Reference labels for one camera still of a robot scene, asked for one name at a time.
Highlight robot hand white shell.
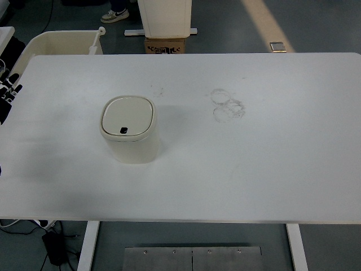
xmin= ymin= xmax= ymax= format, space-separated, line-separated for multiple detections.
xmin=0 ymin=59 xmax=24 ymax=125

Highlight cream plastic trash bin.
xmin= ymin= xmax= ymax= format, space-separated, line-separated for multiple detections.
xmin=99 ymin=95 xmax=159 ymax=165

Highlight tall white bin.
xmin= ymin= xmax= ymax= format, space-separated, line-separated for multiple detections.
xmin=137 ymin=0 xmax=193 ymax=38

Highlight white box edge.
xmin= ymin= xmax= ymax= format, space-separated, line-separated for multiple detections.
xmin=0 ymin=26 xmax=16 ymax=59

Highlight cream plastic crate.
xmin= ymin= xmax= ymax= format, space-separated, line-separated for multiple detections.
xmin=16 ymin=30 xmax=104 ymax=75

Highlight person's shoe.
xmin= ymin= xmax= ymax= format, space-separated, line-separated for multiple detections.
xmin=100 ymin=8 xmax=130 ymax=24

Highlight person's leg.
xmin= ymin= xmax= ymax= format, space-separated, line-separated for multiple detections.
xmin=108 ymin=0 xmax=128 ymax=12

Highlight white power strip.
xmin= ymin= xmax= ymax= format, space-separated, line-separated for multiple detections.
xmin=36 ymin=220 xmax=56 ymax=230

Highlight printed cardboard box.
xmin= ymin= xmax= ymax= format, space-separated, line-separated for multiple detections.
xmin=144 ymin=37 xmax=187 ymax=55

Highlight black power adapter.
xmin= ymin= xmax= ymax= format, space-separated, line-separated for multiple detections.
xmin=41 ymin=231 xmax=69 ymax=266

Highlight white table leg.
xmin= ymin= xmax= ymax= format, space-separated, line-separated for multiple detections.
xmin=76 ymin=220 xmax=100 ymax=271
xmin=285 ymin=223 xmax=310 ymax=271

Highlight grey metal plate with screws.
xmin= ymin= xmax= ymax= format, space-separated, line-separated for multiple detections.
xmin=124 ymin=246 xmax=263 ymax=271

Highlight silver floor plate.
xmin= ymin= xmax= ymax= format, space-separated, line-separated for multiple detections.
xmin=268 ymin=41 xmax=288 ymax=53

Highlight thin black cable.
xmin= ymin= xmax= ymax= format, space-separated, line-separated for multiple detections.
xmin=41 ymin=0 xmax=55 ymax=32

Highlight white plastic brush handle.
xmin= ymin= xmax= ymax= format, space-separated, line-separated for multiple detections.
xmin=88 ymin=26 xmax=106 ymax=55

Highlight black floor cable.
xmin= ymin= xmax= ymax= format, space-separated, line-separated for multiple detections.
xmin=0 ymin=220 xmax=80 ymax=271

